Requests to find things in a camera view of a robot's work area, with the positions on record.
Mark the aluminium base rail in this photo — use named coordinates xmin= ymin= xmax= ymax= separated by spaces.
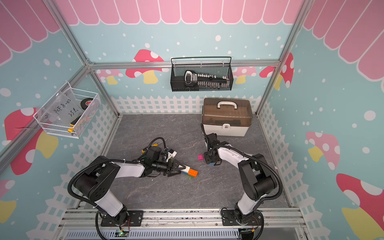
xmin=53 ymin=208 xmax=311 ymax=240

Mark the yellow black utility knife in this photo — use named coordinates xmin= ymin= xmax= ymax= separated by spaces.
xmin=67 ymin=116 xmax=82 ymax=134

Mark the white toolbox brown lid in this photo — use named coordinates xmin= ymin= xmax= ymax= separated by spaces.
xmin=202 ymin=98 xmax=253 ymax=137

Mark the orange lego brick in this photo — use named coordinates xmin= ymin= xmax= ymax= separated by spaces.
xmin=188 ymin=169 xmax=198 ymax=178

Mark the socket wrench set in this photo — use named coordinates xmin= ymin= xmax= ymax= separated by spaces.
xmin=184 ymin=71 xmax=231 ymax=91

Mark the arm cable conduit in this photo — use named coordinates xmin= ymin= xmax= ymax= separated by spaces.
xmin=200 ymin=122 xmax=284 ymax=201
xmin=67 ymin=137 xmax=167 ymax=208

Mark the yellow black screwdriver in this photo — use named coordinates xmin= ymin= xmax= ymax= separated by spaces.
xmin=142 ymin=144 xmax=158 ymax=154

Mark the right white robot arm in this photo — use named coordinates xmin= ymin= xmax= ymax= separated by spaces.
xmin=204 ymin=144 xmax=283 ymax=217

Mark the black wire mesh basket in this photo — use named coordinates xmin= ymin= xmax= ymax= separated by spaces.
xmin=170 ymin=57 xmax=234 ymax=92

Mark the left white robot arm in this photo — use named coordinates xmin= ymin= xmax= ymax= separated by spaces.
xmin=67 ymin=156 xmax=187 ymax=217

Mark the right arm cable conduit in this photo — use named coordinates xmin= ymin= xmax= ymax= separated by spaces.
xmin=200 ymin=122 xmax=284 ymax=201

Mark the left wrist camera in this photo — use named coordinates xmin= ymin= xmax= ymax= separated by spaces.
xmin=145 ymin=146 xmax=165 ymax=162

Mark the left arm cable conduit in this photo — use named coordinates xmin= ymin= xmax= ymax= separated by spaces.
xmin=67 ymin=137 xmax=167 ymax=208

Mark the clear plastic wall bin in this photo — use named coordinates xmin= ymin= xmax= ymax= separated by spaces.
xmin=34 ymin=82 xmax=102 ymax=139

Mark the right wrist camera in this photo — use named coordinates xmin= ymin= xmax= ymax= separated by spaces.
xmin=205 ymin=133 xmax=220 ymax=149

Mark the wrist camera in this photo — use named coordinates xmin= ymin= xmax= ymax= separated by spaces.
xmin=145 ymin=146 xmax=165 ymax=162
xmin=205 ymin=133 xmax=220 ymax=149

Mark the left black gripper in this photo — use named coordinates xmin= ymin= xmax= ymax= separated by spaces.
xmin=152 ymin=159 xmax=186 ymax=177

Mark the black tape roll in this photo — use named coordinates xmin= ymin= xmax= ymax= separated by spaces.
xmin=81 ymin=98 xmax=94 ymax=110

